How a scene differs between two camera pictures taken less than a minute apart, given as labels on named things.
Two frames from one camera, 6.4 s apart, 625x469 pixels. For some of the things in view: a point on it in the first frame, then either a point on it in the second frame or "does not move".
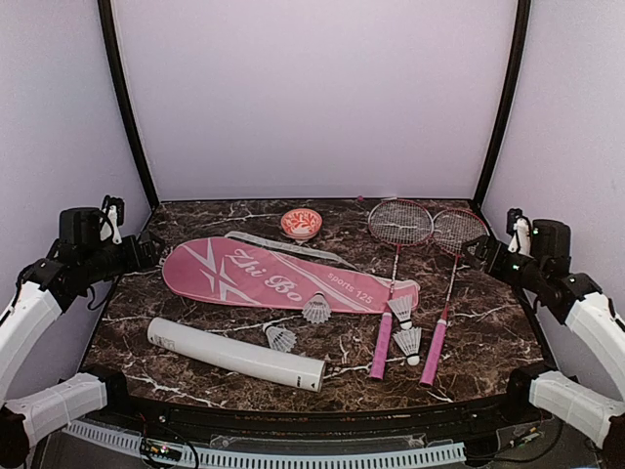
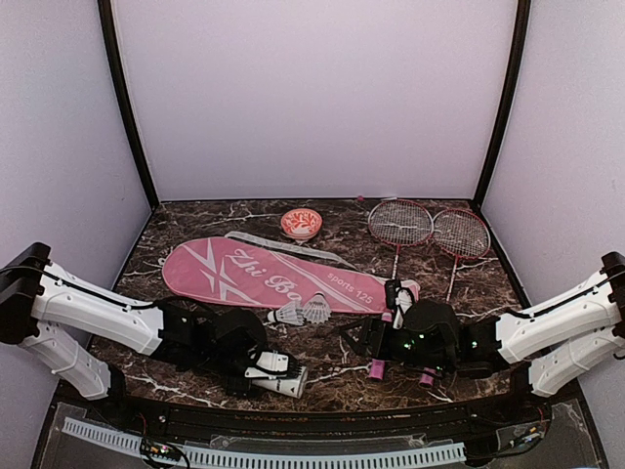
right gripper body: x=497 y=267 → x=390 y=350
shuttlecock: x=279 y=338 → x=290 y=314
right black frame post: x=522 y=21 does not move
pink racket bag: x=248 y=267 does not move
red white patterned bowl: x=301 y=223 does not move
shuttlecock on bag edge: x=317 y=309 does not move
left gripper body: x=132 y=262 → x=220 y=362
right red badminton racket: x=458 y=232 does not move
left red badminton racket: x=396 y=223 does not move
